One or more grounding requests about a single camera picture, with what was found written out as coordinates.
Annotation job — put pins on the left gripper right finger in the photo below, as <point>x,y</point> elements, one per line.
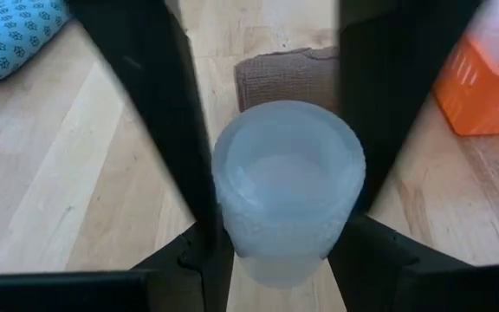
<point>384,86</point>

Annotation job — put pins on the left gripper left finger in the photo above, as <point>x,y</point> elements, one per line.
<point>158,86</point>

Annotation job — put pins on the brown bandage roll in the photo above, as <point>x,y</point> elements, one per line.
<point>284,78</point>

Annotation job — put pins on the blue patterned cloth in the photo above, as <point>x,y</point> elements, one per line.
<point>7,34</point>

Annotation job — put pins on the orange plastic tray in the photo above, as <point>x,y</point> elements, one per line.
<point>479,99</point>

